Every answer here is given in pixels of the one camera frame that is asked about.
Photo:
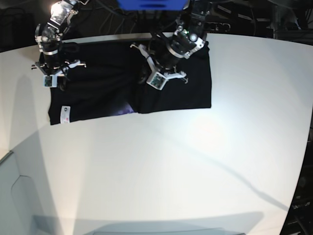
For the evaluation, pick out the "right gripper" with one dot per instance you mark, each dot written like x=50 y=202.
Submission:
x=59 y=72

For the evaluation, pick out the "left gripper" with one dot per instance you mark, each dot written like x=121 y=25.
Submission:
x=152 y=66

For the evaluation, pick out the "black T-shirt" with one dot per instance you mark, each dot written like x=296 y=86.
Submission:
x=108 y=85

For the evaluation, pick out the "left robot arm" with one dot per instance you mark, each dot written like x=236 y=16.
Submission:
x=162 y=54

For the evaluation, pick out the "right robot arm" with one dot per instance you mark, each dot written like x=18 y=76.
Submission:
x=49 y=36

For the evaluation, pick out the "blue box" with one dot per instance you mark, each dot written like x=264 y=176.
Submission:
x=139 y=5

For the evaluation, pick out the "black power strip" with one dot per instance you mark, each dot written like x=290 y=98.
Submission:
x=217 y=27

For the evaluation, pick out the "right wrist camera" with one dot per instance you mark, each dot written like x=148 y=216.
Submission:
x=50 y=81

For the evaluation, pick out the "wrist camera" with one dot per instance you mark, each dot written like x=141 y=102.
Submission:
x=157 y=80
x=50 y=81

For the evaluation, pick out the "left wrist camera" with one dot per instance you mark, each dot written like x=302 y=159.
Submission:
x=157 y=80

